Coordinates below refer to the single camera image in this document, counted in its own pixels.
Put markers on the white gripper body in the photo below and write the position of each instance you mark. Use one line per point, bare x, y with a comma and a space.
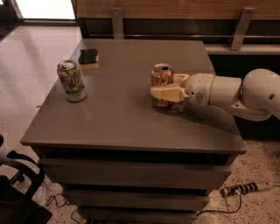
199, 87

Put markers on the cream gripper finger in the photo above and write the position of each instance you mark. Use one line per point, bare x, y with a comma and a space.
171, 93
181, 79

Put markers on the orange soda can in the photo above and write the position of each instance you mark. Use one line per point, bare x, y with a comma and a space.
161, 75

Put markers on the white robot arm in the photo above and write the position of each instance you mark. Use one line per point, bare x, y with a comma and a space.
256, 97

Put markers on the white green soda can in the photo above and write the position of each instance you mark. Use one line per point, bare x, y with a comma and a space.
71, 80

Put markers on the grey drawer cabinet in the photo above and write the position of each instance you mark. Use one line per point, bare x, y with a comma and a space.
119, 158

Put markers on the green yellow sponge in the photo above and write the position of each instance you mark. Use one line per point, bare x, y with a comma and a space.
88, 59

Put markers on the white power strip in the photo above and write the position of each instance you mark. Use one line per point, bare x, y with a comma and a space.
245, 188

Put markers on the black office chair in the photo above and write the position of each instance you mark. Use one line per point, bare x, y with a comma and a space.
16, 193

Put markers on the right metal bracket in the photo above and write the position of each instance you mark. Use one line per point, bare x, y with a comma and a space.
241, 28

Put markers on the metal bracket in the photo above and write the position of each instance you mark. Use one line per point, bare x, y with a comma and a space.
117, 22
241, 28

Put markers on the left metal bracket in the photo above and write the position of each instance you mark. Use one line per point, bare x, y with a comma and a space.
117, 22

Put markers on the wooden wall shelf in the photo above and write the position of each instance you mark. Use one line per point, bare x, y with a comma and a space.
178, 9

